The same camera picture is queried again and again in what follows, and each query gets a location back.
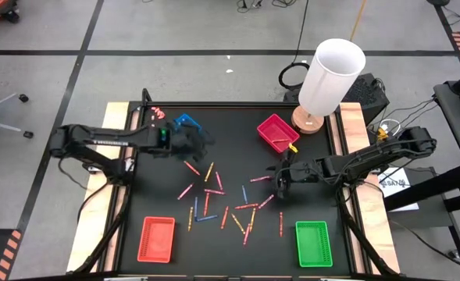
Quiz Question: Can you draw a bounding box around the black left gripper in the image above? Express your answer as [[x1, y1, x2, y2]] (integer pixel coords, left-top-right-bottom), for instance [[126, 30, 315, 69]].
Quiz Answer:
[[169, 123, 216, 163]]

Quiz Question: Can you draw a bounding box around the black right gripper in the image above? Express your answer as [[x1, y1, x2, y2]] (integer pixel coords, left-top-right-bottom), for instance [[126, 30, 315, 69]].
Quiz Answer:
[[266, 158, 320, 200]]

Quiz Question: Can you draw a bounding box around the blue plastic basket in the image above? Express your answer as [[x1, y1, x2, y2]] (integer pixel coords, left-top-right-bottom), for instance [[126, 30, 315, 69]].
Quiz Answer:
[[173, 112, 204, 133]]

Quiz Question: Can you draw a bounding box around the red plastic basket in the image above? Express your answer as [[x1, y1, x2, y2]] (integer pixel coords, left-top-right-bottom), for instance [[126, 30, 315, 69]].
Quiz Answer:
[[256, 113, 301, 154]]

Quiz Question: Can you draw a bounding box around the green plastic basket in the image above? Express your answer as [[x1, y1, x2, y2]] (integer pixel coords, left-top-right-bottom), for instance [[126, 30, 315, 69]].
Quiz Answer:
[[294, 220, 334, 269]]

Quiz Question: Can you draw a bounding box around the light wooden side board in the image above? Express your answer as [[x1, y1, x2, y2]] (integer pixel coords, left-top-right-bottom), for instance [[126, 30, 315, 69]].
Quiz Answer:
[[329, 102, 401, 274], [66, 101, 137, 273]]

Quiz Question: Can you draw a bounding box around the orange plastic basket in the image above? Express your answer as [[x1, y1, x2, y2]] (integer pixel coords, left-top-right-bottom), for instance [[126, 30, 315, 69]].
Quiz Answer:
[[137, 216, 177, 264]]

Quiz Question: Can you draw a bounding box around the white shade table lamp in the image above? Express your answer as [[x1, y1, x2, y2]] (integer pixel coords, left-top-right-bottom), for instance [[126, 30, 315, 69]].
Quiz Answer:
[[291, 37, 367, 136]]

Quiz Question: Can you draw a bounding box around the black perforated box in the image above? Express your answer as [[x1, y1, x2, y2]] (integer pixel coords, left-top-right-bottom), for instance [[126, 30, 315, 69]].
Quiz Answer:
[[283, 73, 390, 126]]

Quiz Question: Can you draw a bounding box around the white printed paper sheet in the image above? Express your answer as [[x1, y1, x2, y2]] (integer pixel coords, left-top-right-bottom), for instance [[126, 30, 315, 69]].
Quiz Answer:
[[376, 166, 420, 212]]

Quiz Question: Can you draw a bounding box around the black side desk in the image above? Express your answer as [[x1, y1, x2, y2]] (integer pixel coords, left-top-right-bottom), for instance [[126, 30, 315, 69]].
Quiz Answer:
[[432, 66, 460, 219]]

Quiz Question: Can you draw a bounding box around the black table frame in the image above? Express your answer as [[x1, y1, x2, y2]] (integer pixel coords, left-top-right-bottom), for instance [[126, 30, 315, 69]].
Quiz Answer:
[[67, 87, 401, 281]]

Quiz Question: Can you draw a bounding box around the coiled black floor cable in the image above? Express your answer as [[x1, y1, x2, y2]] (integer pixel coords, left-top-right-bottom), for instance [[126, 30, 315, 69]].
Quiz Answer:
[[277, 0, 311, 92]]

